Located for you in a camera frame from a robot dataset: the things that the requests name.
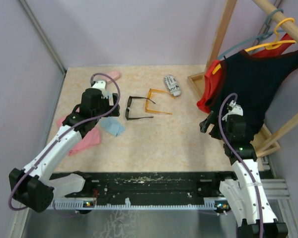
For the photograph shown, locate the newspaper print glasses case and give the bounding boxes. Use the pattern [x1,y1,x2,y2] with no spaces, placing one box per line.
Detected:
[163,74,181,97]

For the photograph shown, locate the wooden clothes rack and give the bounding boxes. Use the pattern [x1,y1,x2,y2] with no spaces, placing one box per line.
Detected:
[187,0,298,158]

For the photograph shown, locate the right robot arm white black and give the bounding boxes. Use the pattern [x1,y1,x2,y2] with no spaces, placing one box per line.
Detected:
[200,107,289,238]

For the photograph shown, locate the red tank top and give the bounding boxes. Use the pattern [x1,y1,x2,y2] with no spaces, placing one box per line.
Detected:
[196,33,295,113]

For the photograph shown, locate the teal hanger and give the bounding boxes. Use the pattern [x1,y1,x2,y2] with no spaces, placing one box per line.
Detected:
[217,8,284,60]

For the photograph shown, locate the yellow hanger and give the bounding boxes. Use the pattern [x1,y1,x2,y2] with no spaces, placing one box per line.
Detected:
[212,17,297,74]

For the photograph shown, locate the navy tank top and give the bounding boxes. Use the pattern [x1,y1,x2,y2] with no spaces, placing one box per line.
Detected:
[207,50,298,141]

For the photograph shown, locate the pink folded garment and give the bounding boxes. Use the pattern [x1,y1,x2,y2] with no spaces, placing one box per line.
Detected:
[68,127,101,156]

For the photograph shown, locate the light blue cleaning cloth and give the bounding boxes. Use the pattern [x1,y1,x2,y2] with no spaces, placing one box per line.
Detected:
[100,117,125,136]

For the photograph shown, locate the pink glasses case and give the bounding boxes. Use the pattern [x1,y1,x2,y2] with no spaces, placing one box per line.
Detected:
[102,70,121,84]

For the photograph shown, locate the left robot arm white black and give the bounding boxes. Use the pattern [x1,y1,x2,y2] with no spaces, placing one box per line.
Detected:
[8,86,121,213]

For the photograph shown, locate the orange sunglasses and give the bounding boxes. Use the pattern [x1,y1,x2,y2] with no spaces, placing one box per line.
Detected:
[145,88,175,115]

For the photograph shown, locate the black sunglasses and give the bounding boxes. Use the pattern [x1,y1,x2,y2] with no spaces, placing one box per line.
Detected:
[125,96,153,121]

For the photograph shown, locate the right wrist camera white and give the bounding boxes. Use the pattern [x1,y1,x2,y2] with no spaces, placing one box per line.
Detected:
[227,100,243,116]

